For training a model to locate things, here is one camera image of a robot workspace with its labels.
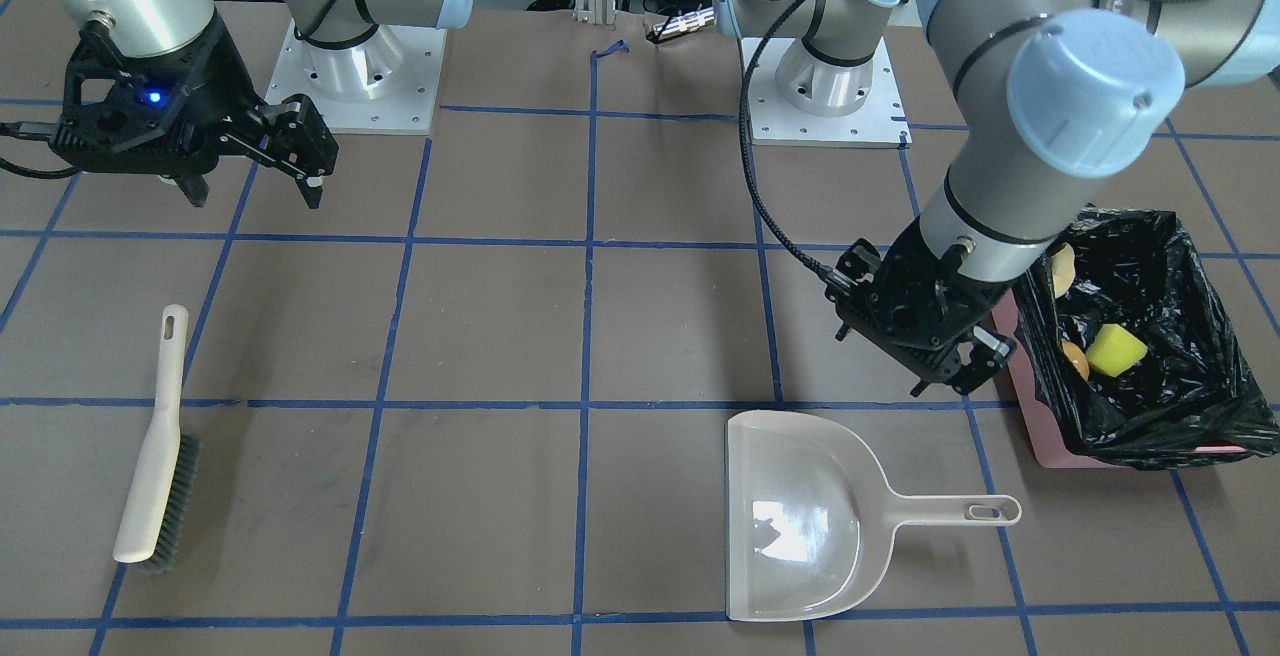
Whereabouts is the yellow potato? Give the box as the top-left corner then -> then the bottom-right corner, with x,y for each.
1059,340 -> 1091,381

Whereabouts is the pink bin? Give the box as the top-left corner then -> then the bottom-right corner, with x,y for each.
992,293 -> 1249,470

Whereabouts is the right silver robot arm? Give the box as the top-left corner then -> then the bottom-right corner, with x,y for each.
3,0 -> 474,209

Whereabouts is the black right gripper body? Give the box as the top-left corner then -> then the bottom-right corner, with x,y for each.
49,14 -> 268,179

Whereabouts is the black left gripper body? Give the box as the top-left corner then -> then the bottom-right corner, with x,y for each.
872,223 -> 1009,382

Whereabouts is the beige plastic dustpan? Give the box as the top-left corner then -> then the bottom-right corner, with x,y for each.
724,410 -> 1021,623

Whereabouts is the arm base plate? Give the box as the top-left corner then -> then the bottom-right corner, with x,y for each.
264,24 -> 449,136
748,38 -> 913,147

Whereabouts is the black trash bag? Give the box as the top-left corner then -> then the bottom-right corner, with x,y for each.
1009,208 -> 1277,470

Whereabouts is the yellow sponge piece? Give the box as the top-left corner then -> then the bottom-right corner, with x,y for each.
1085,323 -> 1149,378

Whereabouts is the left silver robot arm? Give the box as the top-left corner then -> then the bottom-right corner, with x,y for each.
739,0 -> 1277,395

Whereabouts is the croissant bread piece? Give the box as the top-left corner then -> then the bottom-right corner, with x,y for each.
1050,243 -> 1076,299

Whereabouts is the beige hand brush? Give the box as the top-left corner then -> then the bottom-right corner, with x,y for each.
111,304 -> 200,575

